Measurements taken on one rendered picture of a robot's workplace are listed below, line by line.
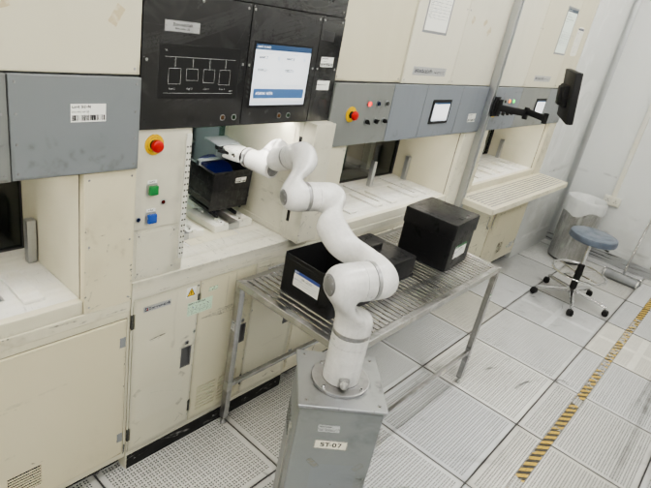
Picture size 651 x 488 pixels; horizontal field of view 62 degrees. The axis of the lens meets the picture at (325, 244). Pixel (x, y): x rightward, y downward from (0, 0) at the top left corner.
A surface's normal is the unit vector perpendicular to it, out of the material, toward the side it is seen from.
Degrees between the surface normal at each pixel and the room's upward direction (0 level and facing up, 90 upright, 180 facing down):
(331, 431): 90
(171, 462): 0
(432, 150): 90
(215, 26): 90
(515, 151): 90
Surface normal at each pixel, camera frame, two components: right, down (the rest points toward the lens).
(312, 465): 0.07, 0.42
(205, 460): 0.18, -0.90
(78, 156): 0.74, 0.40
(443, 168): -0.65, 0.20
